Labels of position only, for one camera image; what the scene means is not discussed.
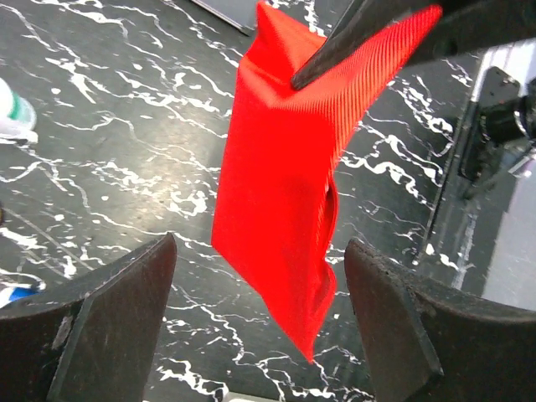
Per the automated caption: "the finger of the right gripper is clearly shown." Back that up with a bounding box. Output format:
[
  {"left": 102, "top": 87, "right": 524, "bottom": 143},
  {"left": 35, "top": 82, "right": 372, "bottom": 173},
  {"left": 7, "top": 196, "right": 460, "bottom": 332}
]
[
  {"left": 406, "top": 1, "right": 535, "bottom": 66},
  {"left": 291, "top": 0, "right": 433, "bottom": 90}
]

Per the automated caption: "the grey metal case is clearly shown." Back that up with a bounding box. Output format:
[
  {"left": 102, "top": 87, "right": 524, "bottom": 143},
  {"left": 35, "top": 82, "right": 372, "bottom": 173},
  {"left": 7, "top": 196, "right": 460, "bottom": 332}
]
[{"left": 193, "top": 0, "right": 258, "bottom": 36}]

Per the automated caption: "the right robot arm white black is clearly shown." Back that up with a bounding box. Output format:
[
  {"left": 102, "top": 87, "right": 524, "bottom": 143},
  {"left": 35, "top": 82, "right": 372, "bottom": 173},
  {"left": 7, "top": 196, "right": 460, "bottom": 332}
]
[{"left": 409, "top": 1, "right": 535, "bottom": 287}]

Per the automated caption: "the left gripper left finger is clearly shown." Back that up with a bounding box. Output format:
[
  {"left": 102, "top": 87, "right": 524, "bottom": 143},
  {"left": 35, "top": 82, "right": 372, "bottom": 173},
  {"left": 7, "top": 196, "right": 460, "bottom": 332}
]
[{"left": 1, "top": 234, "right": 178, "bottom": 401}]

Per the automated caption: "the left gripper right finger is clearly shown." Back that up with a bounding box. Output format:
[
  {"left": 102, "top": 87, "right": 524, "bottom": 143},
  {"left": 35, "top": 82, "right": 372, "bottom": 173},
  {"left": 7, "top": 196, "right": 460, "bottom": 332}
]
[{"left": 344, "top": 240, "right": 535, "bottom": 401}]

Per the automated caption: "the white blue bandage roll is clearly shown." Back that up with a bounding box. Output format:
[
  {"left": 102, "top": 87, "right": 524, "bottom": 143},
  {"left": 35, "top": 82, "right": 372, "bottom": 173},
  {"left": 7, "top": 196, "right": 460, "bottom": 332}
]
[{"left": 0, "top": 281, "right": 46, "bottom": 308}]

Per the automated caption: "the red first aid kit pouch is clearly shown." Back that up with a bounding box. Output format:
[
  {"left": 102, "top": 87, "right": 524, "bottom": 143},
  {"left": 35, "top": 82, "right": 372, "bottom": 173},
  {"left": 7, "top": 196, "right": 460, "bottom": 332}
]
[{"left": 212, "top": 3, "right": 442, "bottom": 359}]

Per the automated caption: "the white bottle white cap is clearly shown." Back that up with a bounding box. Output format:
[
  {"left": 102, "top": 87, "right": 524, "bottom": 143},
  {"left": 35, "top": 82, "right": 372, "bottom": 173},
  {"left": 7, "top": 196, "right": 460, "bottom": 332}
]
[{"left": 0, "top": 79, "right": 39, "bottom": 144}]

